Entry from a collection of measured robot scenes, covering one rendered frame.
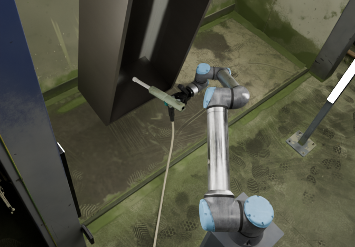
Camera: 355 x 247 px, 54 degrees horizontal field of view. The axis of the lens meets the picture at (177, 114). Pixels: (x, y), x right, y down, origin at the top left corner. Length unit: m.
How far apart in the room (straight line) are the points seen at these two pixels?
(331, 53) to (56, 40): 2.48
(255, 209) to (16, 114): 1.14
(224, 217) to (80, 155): 1.44
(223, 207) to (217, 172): 0.17
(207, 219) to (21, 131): 0.94
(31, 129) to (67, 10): 2.02
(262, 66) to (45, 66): 2.05
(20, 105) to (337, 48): 3.01
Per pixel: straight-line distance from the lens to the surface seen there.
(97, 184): 2.67
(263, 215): 1.74
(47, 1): 3.05
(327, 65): 3.73
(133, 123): 2.95
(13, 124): 1.12
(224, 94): 1.86
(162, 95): 2.34
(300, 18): 3.71
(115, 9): 1.60
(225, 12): 4.12
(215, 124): 1.80
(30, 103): 1.09
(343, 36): 3.54
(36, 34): 3.01
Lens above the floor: 2.43
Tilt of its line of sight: 52 degrees down
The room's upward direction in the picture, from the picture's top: 11 degrees clockwise
